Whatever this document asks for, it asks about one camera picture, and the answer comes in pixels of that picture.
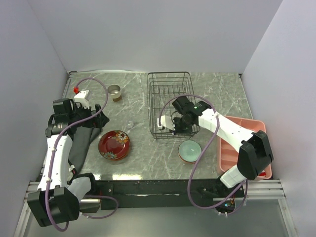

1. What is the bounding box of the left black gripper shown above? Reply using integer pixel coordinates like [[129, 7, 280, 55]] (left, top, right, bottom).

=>
[[69, 102, 109, 128]]

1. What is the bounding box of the black wire dish rack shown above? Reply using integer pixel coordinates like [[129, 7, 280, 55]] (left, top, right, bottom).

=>
[[147, 72, 200, 140]]

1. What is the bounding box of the celadon green bowl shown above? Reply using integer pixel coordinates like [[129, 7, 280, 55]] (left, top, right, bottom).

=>
[[178, 140, 201, 161]]

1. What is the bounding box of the beige brown ceramic cup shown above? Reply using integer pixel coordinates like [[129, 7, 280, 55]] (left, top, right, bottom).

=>
[[107, 84, 122, 102]]

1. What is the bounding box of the red floral lacquer plate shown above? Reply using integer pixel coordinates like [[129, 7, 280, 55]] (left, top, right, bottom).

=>
[[98, 130, 131, 161]]

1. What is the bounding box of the clear drinking glass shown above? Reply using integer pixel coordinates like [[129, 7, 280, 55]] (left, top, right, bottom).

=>
[[126, 120, 134, 128]]

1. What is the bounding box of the orange white patterned bowl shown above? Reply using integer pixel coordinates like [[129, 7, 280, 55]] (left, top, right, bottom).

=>
[[181, 160, 196, 164]]

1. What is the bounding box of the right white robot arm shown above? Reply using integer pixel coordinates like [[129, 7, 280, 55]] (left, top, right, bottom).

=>
[[172, 96, 274, 197]]

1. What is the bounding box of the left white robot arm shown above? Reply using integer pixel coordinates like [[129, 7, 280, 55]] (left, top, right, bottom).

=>
[[27, 98, 109, 232]]

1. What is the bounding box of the dark grey cloth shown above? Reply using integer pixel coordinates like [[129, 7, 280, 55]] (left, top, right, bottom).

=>
[[68, 112, 110, 174]]

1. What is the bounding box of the pink divided plastic tray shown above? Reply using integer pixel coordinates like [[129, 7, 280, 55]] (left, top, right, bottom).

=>
[[217, 116, 272, 181]]

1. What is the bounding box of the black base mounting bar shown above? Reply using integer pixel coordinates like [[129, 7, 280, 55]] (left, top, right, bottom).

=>
[[94, 179, 233, 208]]

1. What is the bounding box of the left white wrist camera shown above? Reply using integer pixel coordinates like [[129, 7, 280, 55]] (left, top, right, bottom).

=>
[[74, 86, 90, 109]]

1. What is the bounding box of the aluminium rail frame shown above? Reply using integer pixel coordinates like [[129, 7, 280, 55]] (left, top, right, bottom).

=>
[[14, 180, 298, 237]]

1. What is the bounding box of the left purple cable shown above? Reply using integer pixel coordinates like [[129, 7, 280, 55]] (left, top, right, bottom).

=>
[[44, 78, 119, 232]]

